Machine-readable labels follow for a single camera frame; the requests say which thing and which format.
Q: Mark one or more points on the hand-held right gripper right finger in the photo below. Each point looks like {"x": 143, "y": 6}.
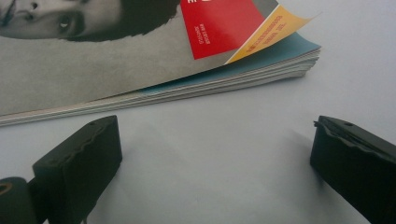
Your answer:
{"x": 355, "y": 165}

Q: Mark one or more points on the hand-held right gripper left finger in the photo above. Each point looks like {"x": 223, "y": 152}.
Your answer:
{"x": 77, "y": 168}

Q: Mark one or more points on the magazine with portrait cover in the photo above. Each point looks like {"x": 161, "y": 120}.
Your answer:
{"x": 124, "y": 68}

